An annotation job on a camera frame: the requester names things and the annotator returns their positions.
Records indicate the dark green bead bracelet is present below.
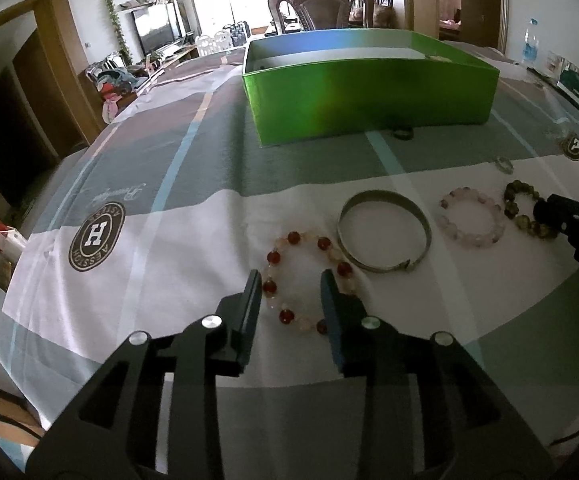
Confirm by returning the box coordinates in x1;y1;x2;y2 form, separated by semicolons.
501;179;561;240

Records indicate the pale pink bead bracelet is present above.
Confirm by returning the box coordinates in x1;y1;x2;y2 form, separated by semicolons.
438;186;508;250

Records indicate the red white bead bracelet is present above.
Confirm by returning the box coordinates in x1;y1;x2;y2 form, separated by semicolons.
261;230;356;336

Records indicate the silver bangle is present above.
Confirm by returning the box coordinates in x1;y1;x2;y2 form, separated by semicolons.
336;190;433;274

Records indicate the clear water bottle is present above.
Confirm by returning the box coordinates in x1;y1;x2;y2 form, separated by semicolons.
521;18;539;66

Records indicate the plaid tablecloth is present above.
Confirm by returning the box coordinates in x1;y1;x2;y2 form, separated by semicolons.
0;50;579;478

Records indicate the red white shopping bag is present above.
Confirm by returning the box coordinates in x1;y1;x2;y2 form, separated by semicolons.
0;223;27;263

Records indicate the green cardboard box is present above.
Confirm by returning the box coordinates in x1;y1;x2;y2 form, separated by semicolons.
243;28;500;146

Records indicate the dark wooden dining chair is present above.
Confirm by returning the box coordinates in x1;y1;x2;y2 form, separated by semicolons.
268;0;375;35

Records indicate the chair with clothes pile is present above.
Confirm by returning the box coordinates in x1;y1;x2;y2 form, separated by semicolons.
86;52;142;124

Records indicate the wooden tv cabinet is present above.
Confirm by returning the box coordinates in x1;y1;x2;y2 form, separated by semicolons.
138;44;200;77

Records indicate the flat screen television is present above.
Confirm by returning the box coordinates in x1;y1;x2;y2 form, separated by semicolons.
131;2;182;55

